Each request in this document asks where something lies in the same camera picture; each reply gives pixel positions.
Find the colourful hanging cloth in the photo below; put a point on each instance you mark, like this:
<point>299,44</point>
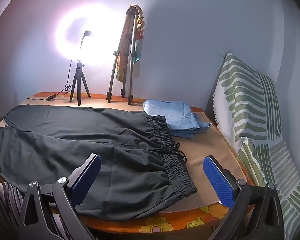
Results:
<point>140,25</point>

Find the gooseneck phone holder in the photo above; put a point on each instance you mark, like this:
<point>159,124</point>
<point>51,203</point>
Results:
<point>88,33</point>

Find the orange floral tablecloth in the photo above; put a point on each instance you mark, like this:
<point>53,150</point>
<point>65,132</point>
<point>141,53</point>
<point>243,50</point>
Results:
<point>165,223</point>

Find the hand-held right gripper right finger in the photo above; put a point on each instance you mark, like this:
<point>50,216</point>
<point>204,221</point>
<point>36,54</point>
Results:
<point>217,182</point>

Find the small black tripod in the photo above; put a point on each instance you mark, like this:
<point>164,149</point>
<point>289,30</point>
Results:
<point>79,80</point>

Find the dark striped garment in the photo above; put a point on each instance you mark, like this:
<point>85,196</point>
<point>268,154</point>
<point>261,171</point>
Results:
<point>7,205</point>

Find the folded light blue cloth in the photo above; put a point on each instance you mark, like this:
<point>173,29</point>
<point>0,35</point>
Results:
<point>170,115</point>

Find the tall grey tripod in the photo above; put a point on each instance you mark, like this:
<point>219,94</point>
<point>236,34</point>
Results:
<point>114,67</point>

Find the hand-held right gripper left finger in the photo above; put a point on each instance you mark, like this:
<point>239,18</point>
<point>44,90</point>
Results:
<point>87,177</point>

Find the green patterned white blanket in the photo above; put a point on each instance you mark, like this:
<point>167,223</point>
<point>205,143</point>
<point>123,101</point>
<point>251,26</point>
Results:
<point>242,92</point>

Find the black pants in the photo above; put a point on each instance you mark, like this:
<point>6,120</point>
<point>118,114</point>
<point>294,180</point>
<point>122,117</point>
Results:
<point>90,135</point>

